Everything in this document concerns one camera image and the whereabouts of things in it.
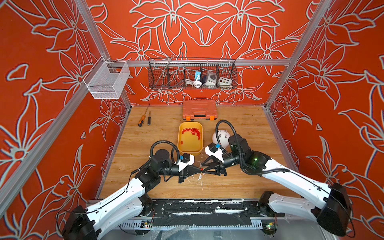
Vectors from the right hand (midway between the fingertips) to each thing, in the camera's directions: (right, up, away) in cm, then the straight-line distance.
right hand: (201, 169), depth 64 cm
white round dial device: (+8, +47, +28) cm, 55 cm away
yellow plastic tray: (-5, +8, +37) cm, 38 cm away
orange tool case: (+2, +30, +50) cm, 59 cm away
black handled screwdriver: (-36, +22, +46) cm, 63 cm away
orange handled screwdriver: (-41, +21, +43) cm, 64 cm away
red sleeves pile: (-2, +14, +40) cm, 42 cm away
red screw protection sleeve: (0, 0, +1) cm, 1 cm away
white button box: (+17, +45, +29) cm, 56 cm away
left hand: (-1, -1, +2) cm, 2 cm away
